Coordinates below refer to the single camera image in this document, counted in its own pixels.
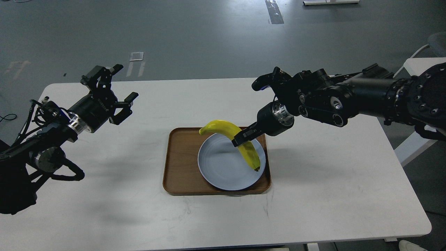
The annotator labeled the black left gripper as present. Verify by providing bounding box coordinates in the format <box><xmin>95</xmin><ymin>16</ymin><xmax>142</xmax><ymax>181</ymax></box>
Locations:
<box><xmin>68</xmin><ymin>64</ymin><xmax>139</xmax><ymax>133</ymax></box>

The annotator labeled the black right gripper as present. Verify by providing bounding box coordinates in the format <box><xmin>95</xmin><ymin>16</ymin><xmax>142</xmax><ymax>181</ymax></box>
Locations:
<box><xmin>231</xmin><ymin>102</ymin><xmax>294</xmax><ymax>147</ymax></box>

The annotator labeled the yellow banana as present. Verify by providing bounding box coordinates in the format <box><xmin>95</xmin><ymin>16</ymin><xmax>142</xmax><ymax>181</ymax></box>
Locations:
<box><xmin>199</xmin><ymin>120</ymin><xmax>261</xmax><ymax>172</ymax></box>

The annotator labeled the light blue round plate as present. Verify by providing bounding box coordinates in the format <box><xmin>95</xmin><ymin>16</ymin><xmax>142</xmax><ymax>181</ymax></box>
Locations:
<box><xmin>197</xmin><ymin>134</ymin><xmax>266</xmax><ymax>191</ymax></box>

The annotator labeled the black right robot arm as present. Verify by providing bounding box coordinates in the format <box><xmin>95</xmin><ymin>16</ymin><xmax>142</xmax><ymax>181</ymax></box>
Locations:
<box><xmin>232</xmin><ymin>63</ymin><xmax>446</xmax><ymax>147</ymax></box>

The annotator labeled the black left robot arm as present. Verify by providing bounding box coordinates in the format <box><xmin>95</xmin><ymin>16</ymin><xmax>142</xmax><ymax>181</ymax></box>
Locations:
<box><xmin>0</xmin><ymin>64</ymin><xmax>138</xmax><ymax>215</ymax></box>

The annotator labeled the brown wooden tray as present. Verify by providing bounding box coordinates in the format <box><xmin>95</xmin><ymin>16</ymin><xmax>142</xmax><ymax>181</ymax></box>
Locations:
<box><xmin>163</xmin><ymin>127</ymin><xmax>272</xmax><ymax>196</ymax></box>

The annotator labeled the white furniture base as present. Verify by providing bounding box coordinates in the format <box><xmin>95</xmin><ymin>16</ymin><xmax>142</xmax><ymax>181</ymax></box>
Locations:
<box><xmin>303</xmin><ymin>0</ymin><xmax>361</xmax><ymax>6</ymax></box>

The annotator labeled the white side table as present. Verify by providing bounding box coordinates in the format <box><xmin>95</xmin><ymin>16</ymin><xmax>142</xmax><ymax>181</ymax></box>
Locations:
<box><xmin>394</xmin><ymin>58</ymin><xmax>446</xmax><ymax>168</ymax></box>

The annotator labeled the white shoe tip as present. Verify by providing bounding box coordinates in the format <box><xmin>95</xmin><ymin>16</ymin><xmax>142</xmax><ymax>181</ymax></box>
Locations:
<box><xmin>398</xmin><ymin>240</ymin><xmax>427</xmax><ymax>251</ymax></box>

